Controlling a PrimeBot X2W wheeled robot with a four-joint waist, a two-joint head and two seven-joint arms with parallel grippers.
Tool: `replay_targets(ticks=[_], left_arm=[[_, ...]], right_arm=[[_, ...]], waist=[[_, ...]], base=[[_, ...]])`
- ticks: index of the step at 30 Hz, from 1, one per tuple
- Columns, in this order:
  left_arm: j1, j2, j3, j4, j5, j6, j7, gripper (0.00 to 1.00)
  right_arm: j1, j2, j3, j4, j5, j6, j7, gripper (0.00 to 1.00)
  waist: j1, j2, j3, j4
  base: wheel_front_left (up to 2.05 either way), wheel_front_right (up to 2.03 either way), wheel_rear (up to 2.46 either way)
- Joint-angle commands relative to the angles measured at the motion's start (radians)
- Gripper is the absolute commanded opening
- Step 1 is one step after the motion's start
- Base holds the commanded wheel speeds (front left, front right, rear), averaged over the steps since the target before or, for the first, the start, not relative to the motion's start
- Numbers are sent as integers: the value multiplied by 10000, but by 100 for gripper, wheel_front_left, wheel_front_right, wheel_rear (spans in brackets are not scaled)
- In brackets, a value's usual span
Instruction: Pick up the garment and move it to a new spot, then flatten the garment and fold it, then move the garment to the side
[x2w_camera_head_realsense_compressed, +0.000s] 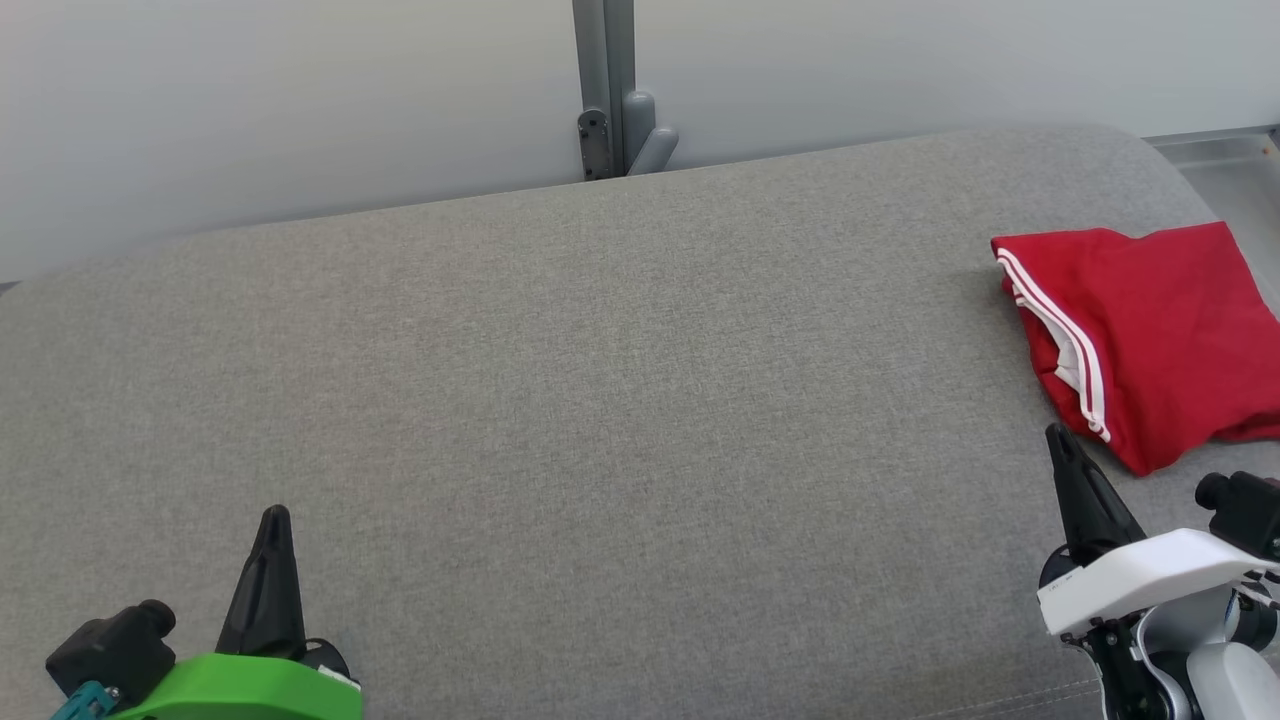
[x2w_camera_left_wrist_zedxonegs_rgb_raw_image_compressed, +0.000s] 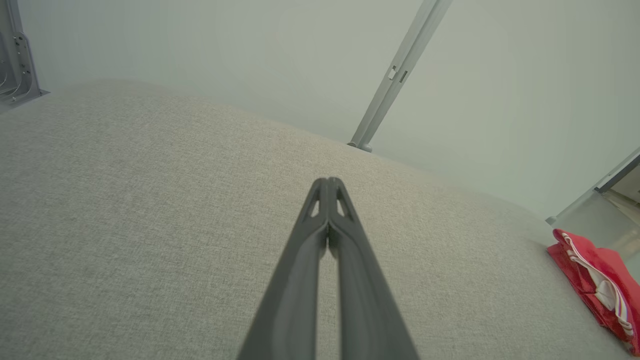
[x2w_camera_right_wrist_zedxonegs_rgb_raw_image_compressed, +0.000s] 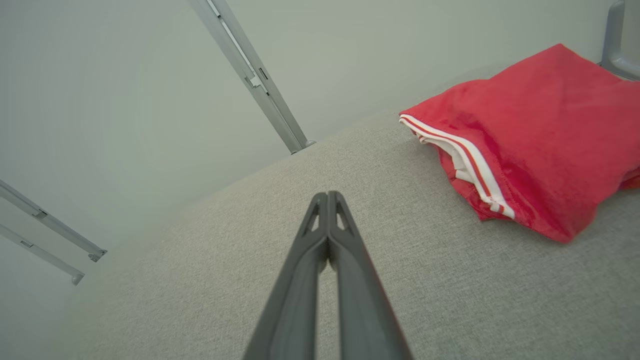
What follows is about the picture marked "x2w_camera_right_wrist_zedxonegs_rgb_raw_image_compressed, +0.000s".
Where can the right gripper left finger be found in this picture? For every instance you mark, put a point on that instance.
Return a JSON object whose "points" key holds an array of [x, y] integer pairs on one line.
{"points": [[295, 300]]}

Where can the red basketball jersey number 23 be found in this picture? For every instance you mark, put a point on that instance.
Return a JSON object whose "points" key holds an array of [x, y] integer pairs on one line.
{"points": [[550, 130]]}

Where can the grey metal partition post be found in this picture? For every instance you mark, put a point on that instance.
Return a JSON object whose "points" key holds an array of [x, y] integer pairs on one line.
{"points": [[614, 35], [40, 252], [250, 70], [50, 220]]}

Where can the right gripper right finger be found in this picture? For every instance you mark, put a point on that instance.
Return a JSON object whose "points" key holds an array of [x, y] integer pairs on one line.
{"points": [[365, 310]]}

